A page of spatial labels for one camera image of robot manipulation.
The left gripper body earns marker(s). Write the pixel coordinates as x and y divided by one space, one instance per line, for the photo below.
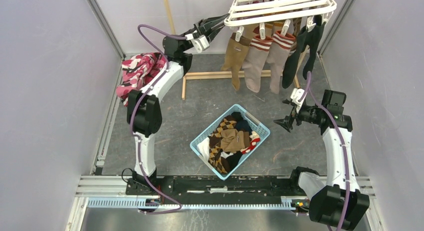
198 30

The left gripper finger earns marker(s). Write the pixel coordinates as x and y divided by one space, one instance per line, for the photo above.
214 31
211 22

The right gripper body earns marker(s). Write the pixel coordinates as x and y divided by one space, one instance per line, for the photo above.
308 114

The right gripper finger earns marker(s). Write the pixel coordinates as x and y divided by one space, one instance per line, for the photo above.
288 102
286 123

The tan ribbed sock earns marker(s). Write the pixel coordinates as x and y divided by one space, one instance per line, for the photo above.
235 55
234 140

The beige pink sock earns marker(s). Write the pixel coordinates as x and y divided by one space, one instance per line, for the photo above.
278 53

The black sock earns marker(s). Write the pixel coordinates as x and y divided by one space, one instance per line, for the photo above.
312 40
292 61

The brown striped sock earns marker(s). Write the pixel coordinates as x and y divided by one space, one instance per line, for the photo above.
297 25

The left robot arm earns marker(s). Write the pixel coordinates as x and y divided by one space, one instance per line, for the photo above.
144 114

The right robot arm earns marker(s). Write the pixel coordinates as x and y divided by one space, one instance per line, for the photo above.
337 202

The wooden hanger stand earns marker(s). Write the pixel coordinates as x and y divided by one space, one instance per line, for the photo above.
208 75

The light blue laundry basket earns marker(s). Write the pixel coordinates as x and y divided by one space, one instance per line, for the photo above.
234 159

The red santa sock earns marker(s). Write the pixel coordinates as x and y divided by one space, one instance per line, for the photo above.
254 140

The navy blue sock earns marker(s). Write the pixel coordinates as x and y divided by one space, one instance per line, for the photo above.
243 125

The pink camouflage cloth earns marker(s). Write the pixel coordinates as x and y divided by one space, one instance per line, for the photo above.
138 71

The brown yellow checked sock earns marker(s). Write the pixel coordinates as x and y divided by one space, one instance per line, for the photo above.
216 158

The white cloth in basket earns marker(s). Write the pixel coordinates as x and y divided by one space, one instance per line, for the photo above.
204 149

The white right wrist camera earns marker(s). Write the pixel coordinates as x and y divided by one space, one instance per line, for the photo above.
298 96

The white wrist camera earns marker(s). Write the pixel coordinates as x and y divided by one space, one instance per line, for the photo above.
298 96
200 43

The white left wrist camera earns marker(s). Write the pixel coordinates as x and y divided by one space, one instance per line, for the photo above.
200 43

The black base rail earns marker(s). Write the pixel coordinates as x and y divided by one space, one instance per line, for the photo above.
210 190

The light blue cable tray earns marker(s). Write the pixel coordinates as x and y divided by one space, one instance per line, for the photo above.
145 203

